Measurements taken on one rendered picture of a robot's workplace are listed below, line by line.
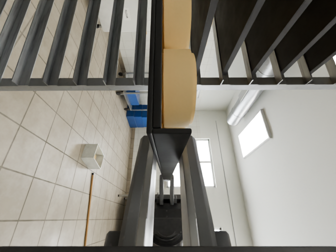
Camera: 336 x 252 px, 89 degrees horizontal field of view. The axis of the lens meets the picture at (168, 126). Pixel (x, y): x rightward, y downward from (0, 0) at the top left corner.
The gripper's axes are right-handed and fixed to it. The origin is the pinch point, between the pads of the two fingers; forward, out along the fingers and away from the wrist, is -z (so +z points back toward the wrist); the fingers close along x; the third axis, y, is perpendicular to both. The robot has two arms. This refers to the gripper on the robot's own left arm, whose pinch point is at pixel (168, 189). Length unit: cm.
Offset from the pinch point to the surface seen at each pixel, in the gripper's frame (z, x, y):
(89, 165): -133, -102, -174
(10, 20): -66, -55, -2
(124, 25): -275, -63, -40
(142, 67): -50, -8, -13
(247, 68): -49, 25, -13
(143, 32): -63, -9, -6
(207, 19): -37.0, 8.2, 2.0
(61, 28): -64, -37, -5
